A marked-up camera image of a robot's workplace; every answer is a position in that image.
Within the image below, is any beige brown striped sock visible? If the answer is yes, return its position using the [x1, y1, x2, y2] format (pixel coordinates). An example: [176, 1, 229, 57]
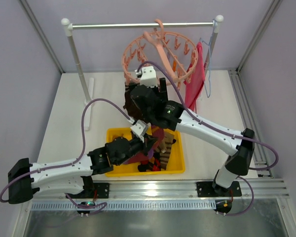
[154, 132, 176, 170]

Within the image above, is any purple yellow patterned sock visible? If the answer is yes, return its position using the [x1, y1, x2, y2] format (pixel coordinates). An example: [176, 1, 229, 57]
[123, 150, 154, 165]

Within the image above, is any dark brown sock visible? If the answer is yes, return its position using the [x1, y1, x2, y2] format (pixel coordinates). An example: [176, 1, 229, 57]
[123, 83, 144, 120]

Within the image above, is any red yellow argyle sock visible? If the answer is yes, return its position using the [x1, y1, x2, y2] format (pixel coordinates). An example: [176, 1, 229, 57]
[137, 158, 161, 172]

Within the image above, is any pink round clip hanger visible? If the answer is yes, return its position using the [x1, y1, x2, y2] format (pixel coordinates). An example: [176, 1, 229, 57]
[121, 19, 198, 84]

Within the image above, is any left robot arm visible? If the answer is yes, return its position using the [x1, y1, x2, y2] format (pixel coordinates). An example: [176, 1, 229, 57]
[7, 135, 157, 204]

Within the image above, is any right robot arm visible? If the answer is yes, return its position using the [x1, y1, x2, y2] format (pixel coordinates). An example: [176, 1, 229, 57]
[124, 78, 255, 196]

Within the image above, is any pink towel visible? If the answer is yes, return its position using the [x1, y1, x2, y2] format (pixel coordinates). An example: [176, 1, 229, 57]
[185, 42, 205, 111]

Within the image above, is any orange clothes clip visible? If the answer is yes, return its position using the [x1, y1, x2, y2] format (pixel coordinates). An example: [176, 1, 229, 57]
[172, 61, 177, 73]

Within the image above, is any yellow plastic bin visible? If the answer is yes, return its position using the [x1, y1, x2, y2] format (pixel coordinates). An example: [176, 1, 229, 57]
[106, 129, 185, 177]

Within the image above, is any white metal drying rack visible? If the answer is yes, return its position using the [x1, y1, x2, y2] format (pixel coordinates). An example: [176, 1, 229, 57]
[61, 15, 224, 131]

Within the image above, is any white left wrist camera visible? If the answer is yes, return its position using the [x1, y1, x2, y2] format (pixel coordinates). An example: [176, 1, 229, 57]
[130, 120, 148, 142]

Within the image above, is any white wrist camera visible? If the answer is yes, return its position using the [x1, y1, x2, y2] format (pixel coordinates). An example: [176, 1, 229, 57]
[130, 120, 148, 142]
[140, 66, 158, 88]

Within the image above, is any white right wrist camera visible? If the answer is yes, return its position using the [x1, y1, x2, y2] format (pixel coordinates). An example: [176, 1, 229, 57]
[140, 66, 158, 88]

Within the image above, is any blue wire hanger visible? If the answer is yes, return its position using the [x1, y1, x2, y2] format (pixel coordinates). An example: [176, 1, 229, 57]
[199, 19, 216, 98]

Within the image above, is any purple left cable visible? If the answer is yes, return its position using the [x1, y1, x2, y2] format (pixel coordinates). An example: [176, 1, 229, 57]
[0, 98, 136, 214]

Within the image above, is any purple cable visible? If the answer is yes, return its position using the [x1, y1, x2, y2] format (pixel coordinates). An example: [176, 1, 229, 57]
[0, 98, 136, 214]
[137, 61, 279, 217]

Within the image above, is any aluminium mounting rail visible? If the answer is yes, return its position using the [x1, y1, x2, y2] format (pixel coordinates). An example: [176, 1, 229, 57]
[32, 179, 290, 210]

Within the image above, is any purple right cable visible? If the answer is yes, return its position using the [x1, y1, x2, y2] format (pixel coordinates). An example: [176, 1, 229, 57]
[137, 61, 279, 217]

